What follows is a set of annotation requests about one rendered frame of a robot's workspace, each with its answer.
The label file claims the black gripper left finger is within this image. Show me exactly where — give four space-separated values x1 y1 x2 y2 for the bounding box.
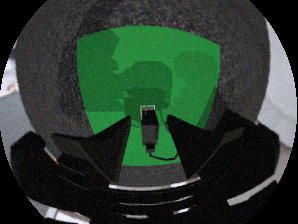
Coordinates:
51 116 132 185

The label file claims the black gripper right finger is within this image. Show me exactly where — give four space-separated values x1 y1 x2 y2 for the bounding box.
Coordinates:
166 115 243 180

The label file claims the green circuit board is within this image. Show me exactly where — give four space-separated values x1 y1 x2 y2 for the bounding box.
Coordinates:
76 26 221 167

